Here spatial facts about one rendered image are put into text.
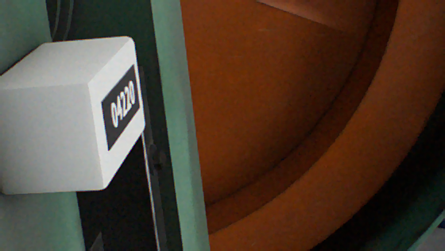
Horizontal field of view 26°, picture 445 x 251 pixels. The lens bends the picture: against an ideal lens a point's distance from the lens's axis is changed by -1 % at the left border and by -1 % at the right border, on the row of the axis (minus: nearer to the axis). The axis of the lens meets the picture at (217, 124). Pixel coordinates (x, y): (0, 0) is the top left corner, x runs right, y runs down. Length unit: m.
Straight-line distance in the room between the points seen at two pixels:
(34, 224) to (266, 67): 0.53
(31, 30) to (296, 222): 0.54
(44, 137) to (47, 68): 0.03
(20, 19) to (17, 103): 0.06
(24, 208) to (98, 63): 0.06
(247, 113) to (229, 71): 0.04
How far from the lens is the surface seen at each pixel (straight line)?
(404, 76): 0.85
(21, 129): 0.34
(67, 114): 0.33
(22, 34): 0.38
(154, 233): 0.63
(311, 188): 0.88
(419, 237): 0.86
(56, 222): 0.41
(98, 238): 0.63
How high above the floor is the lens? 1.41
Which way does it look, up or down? 17 degrees down
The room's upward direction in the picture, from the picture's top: 6 degrees counter-clockwise
